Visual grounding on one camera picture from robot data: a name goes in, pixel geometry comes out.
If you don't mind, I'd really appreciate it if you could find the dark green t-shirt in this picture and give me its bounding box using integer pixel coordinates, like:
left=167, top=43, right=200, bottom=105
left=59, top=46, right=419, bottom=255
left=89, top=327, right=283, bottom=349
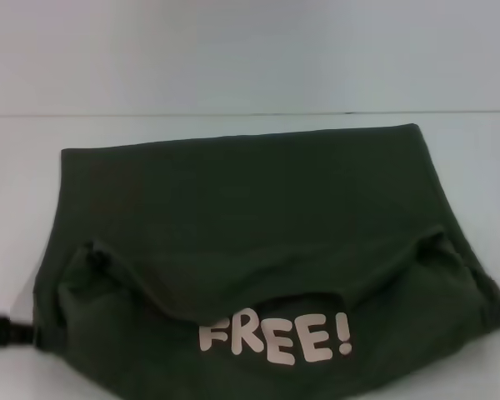
left=31, top=122, right=500, bottom=400

